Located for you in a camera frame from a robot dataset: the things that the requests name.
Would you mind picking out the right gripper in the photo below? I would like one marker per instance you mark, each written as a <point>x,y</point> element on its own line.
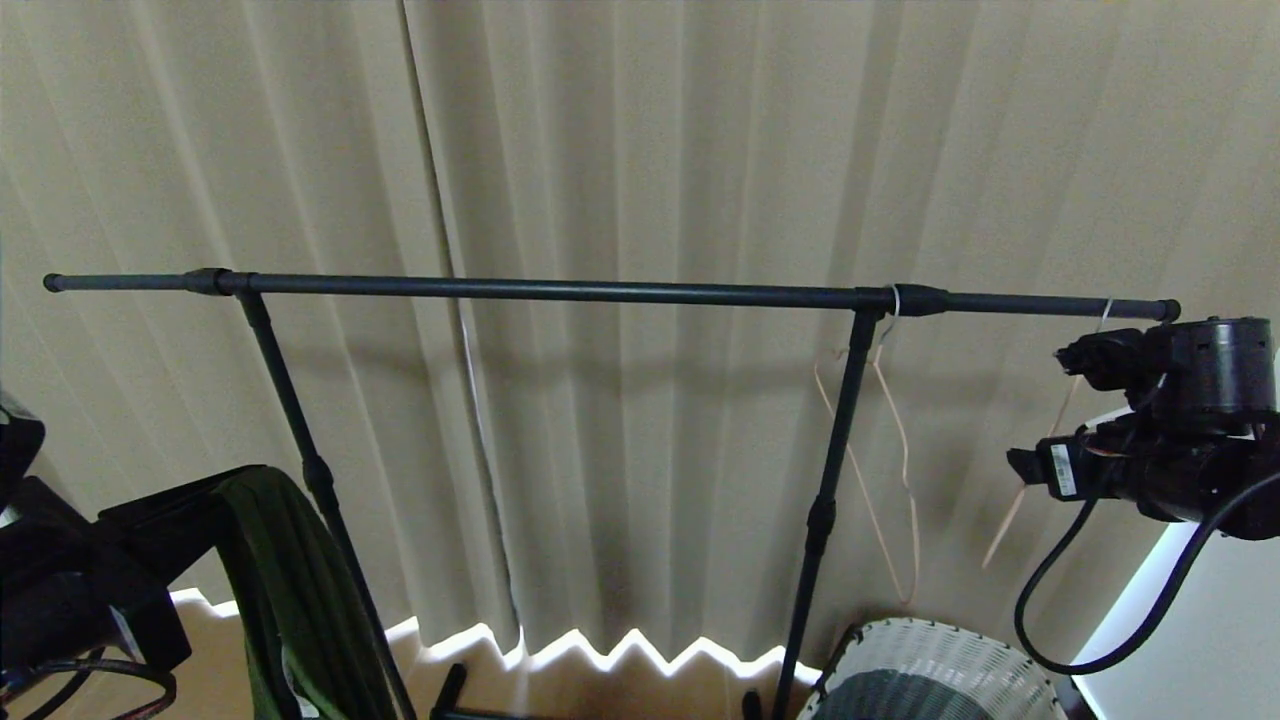
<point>1150,485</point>

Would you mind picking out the pink clothes hanger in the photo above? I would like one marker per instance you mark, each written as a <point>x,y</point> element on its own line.
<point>903,470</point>
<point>1005,525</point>

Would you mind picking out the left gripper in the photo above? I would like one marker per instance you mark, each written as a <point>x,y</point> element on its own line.
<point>70,595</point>

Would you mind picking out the white laundry basket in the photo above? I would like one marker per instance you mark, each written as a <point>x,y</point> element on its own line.
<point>930,650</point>

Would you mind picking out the black clothes rack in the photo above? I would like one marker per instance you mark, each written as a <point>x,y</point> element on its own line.
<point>600,291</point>

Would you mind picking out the green printed t-shirt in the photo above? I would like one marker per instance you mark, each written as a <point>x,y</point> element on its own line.
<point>300,600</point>

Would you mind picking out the beige curtain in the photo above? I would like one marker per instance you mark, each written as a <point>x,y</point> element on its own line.
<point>650,130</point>

